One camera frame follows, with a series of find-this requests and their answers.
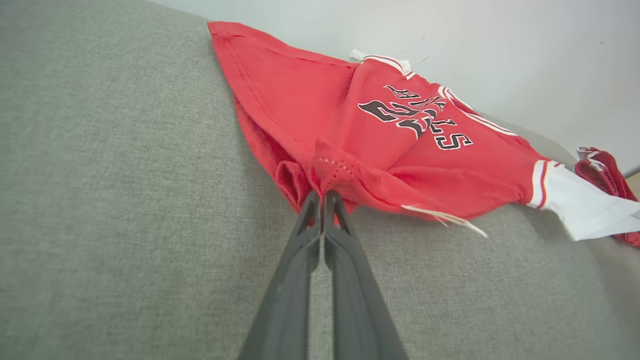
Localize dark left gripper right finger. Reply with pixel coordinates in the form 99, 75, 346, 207
322, 190, 408, 360

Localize red jersey with white sleeves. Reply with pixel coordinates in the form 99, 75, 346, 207
207, 21, 640, 242

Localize grey fabric sofa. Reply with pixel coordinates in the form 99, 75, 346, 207
0, 0, 640, 360

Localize red shorts with white stripes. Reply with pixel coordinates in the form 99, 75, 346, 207
574, 146, 640, 247

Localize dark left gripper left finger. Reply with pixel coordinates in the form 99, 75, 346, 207
239, 190, 322, 360

